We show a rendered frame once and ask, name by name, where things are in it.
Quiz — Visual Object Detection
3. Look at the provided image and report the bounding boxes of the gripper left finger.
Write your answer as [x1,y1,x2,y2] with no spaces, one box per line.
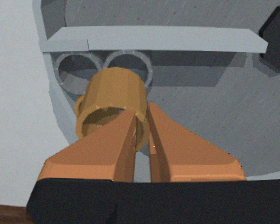
[36,109,137,182]

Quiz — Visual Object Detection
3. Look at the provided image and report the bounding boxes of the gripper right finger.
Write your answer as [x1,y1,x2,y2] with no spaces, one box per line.
[148,102,247,182]

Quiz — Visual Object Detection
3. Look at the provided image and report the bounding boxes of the bronze bushing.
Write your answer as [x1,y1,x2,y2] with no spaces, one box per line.
[75,67,150,152]
[74,95,120,117]

